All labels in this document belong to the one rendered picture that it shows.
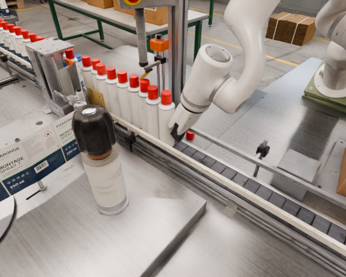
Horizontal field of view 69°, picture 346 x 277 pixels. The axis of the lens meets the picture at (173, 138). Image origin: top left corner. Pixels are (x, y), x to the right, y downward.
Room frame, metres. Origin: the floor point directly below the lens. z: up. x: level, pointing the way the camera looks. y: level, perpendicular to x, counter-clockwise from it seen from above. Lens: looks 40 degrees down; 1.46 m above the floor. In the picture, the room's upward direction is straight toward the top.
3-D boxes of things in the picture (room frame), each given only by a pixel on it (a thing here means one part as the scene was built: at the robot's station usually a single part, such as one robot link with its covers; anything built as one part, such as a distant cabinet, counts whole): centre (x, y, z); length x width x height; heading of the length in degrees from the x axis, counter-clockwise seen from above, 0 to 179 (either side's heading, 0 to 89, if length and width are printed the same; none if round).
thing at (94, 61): (0.89, 0.29, 0.98); 0.05 x 0.05 x 0.20
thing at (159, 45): (0.76, 0.06, 1.05); 0.10 x 0.04 x 0.33; 140
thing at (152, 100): (0.68, 0.06, 0.98); 0.05 x 0.05 x 0.20
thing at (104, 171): (0.42, 0.17, 1.03); 0.09 x 0.09 x 0.30
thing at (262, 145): (0.53, -0.25, 0.91); 0.07 x 0.03 x 0.16; 140
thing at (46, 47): (0.88, 0.43, 1.14); 0.14 x 0.11 x 0.01; 50
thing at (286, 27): (4.41, -2.00, 0.16); 0.65 x 0.54 x 0.32; 49
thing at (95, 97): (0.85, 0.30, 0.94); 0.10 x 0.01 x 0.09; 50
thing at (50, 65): (0.88, 0.43, 1.01); 0.14 x 0.13 x 0.26; 50
